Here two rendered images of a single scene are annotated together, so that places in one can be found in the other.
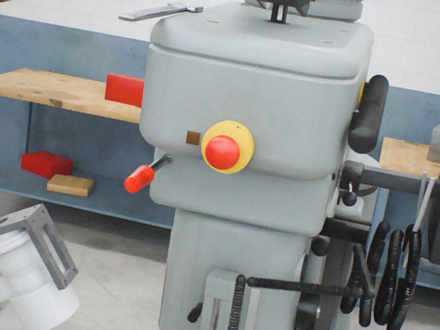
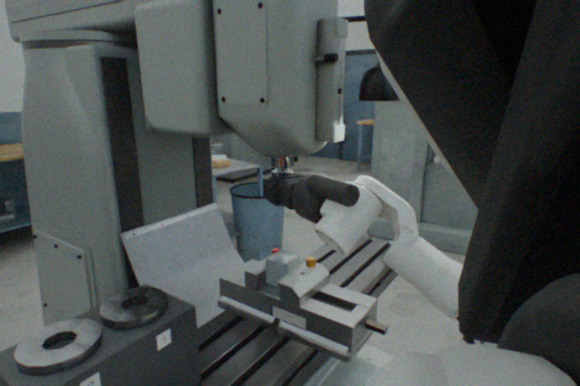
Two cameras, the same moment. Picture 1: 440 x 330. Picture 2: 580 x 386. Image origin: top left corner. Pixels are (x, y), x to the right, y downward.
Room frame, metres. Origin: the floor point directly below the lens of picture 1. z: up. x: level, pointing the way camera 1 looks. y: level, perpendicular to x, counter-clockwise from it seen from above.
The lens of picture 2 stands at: (0.83, 0.66, 1.43)
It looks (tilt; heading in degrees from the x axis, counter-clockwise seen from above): 15 degrees down; 293
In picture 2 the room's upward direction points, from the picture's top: straight up
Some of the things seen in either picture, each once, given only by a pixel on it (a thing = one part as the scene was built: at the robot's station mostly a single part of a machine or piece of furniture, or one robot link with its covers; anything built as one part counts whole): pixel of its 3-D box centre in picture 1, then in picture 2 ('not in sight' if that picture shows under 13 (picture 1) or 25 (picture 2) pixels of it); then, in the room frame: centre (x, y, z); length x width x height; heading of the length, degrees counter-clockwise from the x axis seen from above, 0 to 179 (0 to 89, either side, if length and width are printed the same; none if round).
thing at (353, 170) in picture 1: (347, 182); not in sight; (1.20, -0.19, 1.66); 0.12 x 0.04 x 0.04; 169
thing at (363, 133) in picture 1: (369, 107); not in sight; (1.16, -0.20, 1.79); 0.45 x 0.04 x 0.04; 169
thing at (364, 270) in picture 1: (363, 270); (352, 19); (1.06, -0.22, 1.58); 0.17 x 0.01 x 0.01; 179
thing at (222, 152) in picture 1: (223, 151); not in sight; (0.91, 0.00, 1.76); 0.04 x 0.03 x 0.04; 79
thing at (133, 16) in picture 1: (161, 11); not in sight; (1.03, 0.10, 1.89); 0.24 x 0.04 x 0.01; 168
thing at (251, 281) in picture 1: (311, 288); not in sight; (0.98, -0.14, 1.58); 0.17 x 0.01 x 0.01; 97
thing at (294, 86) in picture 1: (270, 76); not in sight; (1.17, -0.05, 1.81); 0.47 x 0.26 x 0.16; 169
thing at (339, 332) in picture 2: not in sight; (294, 293); (1.13, -0.04, 0.99); 0.35 x 0.15 x 0.11; 169
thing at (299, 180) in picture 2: not in sight; (305, 195); (1.08, 0.00, 1.24); 0.13 x 0.12 x 0.10; 54
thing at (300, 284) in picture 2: not in sight; (304, 282); (1.10, -0.04, 1.03); 0.12 x 0.06 x 0.04; 79
